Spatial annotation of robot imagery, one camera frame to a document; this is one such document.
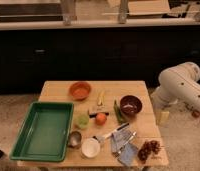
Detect dark brown bowl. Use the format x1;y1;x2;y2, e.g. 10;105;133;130
120;95;142;117

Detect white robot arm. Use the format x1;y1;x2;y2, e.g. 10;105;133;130
151;62;200;112

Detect green plastic tray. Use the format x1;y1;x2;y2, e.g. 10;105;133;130
10;102;74;162

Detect yellow peeled banana toy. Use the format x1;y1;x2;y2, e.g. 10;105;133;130
97;90;105;106

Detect orange bowl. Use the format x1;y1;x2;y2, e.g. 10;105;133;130
69;81;91;100

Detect green chili pepper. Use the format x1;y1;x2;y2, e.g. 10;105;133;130
114;100;125;124

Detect orange fruit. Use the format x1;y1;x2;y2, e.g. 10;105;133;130
95;113;107;125

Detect small green cup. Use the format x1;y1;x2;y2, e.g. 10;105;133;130
75;114;89;129

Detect wooden table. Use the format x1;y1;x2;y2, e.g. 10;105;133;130
17;81;169;168

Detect small metal cup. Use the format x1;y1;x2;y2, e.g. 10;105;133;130
68;131;82;148

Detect white bowl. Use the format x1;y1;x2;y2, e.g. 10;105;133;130
81;138;101;158

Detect silver fork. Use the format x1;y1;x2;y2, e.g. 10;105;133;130
113;132;137;157

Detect blue grey cloth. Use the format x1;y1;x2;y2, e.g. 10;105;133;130
110;130;138;167

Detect bunch of red grapes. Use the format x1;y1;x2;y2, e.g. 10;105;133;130
138;140;160;163

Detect black handled knife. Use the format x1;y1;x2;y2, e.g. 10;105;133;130
88;107;109;118

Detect black handled spatula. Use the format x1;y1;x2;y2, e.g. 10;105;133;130
93;123;130;144

